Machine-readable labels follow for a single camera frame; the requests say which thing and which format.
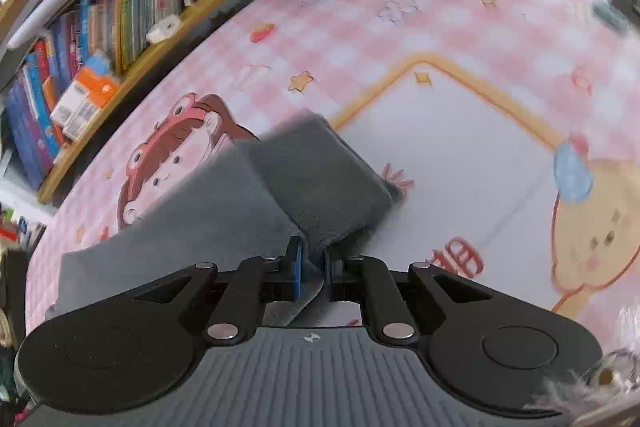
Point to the small white object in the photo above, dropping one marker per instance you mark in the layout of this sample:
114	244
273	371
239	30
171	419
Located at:
163	28

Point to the orange and white box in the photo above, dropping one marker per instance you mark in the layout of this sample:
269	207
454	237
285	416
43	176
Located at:
85	99

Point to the grey cloth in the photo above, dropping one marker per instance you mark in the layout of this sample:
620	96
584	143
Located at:
310	177

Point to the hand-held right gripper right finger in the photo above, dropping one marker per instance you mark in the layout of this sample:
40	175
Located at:
328	274

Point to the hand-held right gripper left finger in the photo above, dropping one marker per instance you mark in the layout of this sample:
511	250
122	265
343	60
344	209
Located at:
298	268

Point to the dark object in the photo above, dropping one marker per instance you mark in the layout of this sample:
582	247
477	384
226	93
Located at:
620	9

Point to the pink cartoon printed mat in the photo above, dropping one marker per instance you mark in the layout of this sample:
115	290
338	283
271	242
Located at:
450	57

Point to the wooden bookshelf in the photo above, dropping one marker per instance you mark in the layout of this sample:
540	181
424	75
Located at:
165	52

